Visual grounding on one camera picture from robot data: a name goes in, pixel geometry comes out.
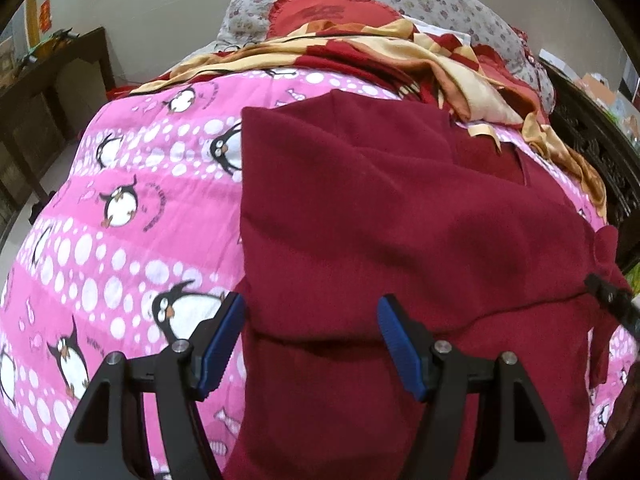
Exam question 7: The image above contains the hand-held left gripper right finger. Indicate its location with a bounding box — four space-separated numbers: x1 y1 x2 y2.
377 294 573 480

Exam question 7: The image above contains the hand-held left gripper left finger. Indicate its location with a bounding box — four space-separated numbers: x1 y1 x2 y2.
47 291 247 480

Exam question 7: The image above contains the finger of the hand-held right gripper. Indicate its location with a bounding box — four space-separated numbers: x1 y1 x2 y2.
585 272 640 343

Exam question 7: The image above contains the maroon knit sweater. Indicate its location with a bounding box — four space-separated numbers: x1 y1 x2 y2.
235 89 633 480

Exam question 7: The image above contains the pink penguin print blanket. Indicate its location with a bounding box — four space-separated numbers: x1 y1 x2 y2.
0 67 636 480

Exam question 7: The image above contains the dark carved wooden headboard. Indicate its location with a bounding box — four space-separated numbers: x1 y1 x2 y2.
537 57 640 271

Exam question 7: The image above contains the red and yellow checked blanket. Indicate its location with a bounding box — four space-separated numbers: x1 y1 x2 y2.
107 17 608 221

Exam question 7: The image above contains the dark wooden table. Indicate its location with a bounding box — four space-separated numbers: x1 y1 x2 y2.
0 27 116 241

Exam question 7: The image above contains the red ruffled cushion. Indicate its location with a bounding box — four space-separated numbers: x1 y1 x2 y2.
270 0 401 41

